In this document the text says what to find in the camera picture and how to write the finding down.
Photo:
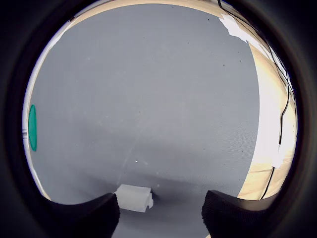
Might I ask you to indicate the small white plastic terminal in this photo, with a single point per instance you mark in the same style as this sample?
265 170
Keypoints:
133 198

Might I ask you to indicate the round green lid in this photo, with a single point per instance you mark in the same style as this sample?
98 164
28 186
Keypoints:
32 129

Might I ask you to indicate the dark grey mat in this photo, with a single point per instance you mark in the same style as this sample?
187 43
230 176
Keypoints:
148 86

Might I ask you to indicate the white tape patch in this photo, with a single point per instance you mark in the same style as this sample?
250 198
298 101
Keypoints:
234 27

